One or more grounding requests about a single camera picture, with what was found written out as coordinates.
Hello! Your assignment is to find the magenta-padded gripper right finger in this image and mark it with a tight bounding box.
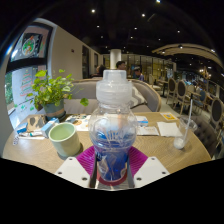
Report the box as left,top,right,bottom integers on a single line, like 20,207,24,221
127,146,172,189

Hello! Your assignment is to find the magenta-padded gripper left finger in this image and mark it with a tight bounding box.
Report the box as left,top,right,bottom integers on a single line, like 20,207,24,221
54,145,98,189

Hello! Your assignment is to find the clear bottle with blue label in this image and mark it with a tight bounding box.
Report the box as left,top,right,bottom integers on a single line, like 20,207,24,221
88,69,138,184

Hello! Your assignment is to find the pale green cup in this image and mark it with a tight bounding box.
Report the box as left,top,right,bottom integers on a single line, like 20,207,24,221
48,122,82,158

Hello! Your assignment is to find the white leaflet with blue print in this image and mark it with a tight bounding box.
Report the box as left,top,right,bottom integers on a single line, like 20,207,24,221
134,115,160,137

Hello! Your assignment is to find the clear plastic cup with straw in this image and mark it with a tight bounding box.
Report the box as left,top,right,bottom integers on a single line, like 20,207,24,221
173,98,198,150

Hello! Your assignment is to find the white paper napkin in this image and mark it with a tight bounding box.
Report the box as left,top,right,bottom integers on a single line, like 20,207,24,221
156,121,184,138

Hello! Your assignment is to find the colourful printed leaflet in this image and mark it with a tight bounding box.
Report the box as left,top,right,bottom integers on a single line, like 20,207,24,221
64,113,92,132

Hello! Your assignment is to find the small teal white carton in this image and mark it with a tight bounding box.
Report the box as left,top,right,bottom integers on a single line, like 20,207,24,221
40,117,60,139

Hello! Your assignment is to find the white tube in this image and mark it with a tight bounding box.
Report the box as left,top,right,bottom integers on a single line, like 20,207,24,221
18,130,46,140

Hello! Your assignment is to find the brown paper sheet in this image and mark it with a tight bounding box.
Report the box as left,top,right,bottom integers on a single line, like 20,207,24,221
26,114,47,133

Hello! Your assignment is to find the small white sticker strip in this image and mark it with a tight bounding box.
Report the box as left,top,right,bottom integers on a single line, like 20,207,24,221
12,133,20,146

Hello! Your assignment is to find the small blue white box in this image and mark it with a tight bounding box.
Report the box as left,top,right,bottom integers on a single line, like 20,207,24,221
15,122,29,134

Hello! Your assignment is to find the grey curved sofa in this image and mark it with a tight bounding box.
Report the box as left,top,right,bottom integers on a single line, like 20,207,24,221
63,77,163,114

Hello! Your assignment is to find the green potted plant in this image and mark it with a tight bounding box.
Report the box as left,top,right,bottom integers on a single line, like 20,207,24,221
25,68,90,121

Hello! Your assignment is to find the group of dining chairs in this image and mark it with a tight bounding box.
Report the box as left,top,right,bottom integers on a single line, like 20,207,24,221
148,74,224,134

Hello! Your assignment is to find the person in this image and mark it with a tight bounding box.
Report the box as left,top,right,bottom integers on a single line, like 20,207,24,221
133,65,145,82
115,60,128,71
96,64,107,78

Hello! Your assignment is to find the window with painted decals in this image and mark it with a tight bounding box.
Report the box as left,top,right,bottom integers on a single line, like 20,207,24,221
4,22,54,129

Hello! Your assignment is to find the group of ceiling lights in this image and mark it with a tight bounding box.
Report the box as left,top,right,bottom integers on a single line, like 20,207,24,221
89,0,218,54

